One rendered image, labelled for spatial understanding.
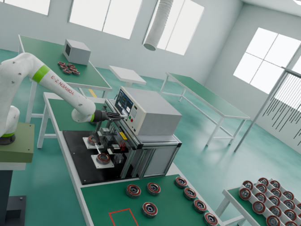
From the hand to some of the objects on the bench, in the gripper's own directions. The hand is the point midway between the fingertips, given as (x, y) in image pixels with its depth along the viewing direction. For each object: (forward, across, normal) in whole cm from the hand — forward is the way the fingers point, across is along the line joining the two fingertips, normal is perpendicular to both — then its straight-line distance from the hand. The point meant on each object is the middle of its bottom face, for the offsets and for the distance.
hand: (123, 117), depth 178 cm
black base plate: (-6, -8, -43) cm, 45 cm away
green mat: (+16, -73, -44) cm, 86 cm away
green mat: (+16, +56, -43) cm, 73 cm away
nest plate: (-7, -20, -41) cm, 47 cm away
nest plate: (-7, +4, -41) cm, 42 cm away
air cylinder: (+7, +4, -41) cm, 42 cm away
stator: (+24, +39, -43) cm, 63 cm away
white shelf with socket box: (+51, -99, -44) cm, 119 cm away
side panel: (+33, +24, -43) cm, 60 cm away
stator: (-7, +4, -40) cm, 41 cm away
